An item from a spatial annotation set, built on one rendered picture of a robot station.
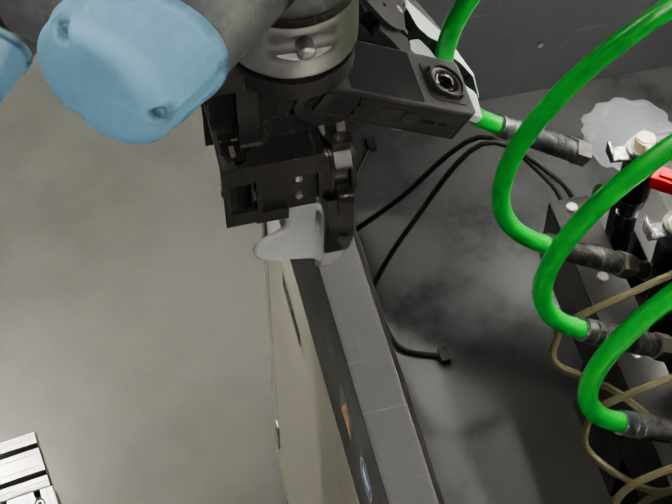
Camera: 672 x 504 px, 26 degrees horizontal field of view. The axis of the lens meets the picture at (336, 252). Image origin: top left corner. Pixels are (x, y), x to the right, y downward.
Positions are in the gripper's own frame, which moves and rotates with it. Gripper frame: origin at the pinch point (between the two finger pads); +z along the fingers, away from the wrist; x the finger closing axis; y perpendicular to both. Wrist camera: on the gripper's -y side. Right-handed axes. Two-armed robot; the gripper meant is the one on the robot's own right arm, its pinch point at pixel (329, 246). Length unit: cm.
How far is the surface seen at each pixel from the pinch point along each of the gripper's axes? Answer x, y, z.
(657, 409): 5.5, -25.5, 22.7
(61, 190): -112, 22, 121
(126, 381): -70, 17, 121
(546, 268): 4.6, -13.9, 1.0
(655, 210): -13.6, -32.8, 22.8
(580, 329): 4.7, -17.5, 9.5
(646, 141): -11.4, -28.8, 10.0
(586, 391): 12.7, -14.2, 4.0
